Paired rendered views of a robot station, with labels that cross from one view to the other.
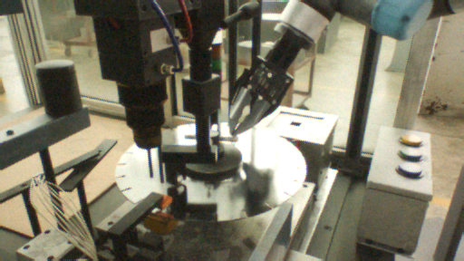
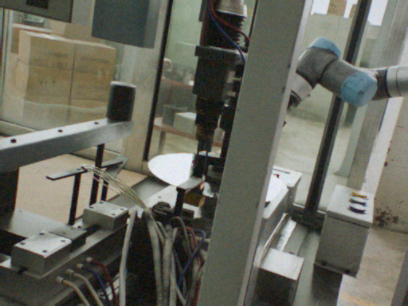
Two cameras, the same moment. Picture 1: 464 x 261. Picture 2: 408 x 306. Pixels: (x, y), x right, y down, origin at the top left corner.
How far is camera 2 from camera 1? 0.60 m
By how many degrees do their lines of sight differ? 15
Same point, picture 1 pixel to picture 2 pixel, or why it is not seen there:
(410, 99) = (359, 165)
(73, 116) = (127, 123)
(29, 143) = (106, 134)
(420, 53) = (369, 128)
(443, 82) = (394, 191)
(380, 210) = (334, 235)
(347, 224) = (306, 254)
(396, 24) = (355, 95)
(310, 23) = (300, 87)
